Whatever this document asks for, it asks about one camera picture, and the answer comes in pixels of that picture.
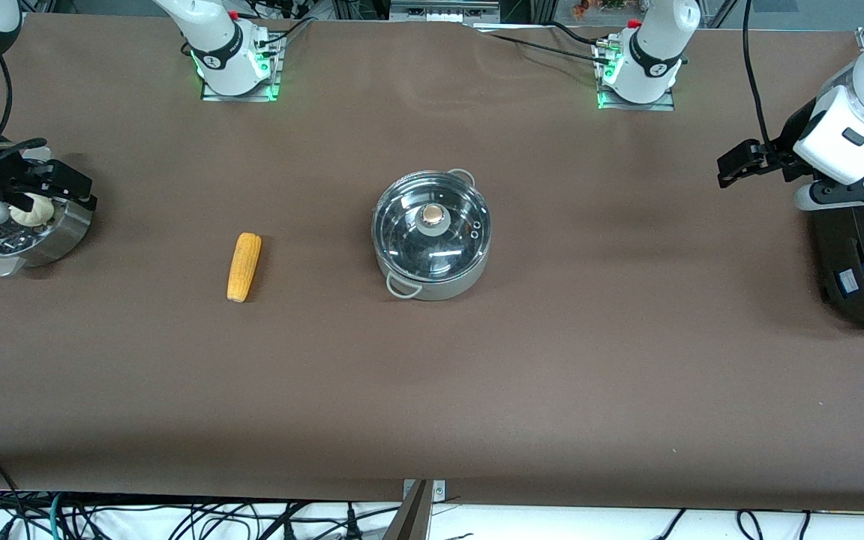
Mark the metal table edge bracket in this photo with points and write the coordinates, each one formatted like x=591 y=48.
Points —
x=438 y=490

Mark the glass lid with gold knob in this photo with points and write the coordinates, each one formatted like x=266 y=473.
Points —
x=432 y=217

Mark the steel bowl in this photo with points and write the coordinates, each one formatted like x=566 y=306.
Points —
x=42 y=244

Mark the pale round food item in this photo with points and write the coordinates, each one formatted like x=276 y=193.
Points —
x=31 y=211

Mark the orange background items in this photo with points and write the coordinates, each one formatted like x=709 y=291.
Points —
x=597 y=7

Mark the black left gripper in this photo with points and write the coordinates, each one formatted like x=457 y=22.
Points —
x=785 y=145

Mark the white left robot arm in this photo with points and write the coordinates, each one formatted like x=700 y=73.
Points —
x=653 y=52

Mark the dark camera pole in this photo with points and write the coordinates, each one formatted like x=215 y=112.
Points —
x=409 y=517

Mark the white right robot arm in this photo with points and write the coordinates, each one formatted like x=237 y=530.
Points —
x=222 y=52

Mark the black round appliance with label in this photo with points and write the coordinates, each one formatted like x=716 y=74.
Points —
x=863 y=262

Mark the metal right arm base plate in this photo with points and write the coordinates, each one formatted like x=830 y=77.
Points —
x=276 y=71

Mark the grey background device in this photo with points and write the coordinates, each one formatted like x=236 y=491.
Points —
x=443 y=9

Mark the yellow corn cob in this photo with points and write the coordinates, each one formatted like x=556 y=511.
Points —
x=244 y=266

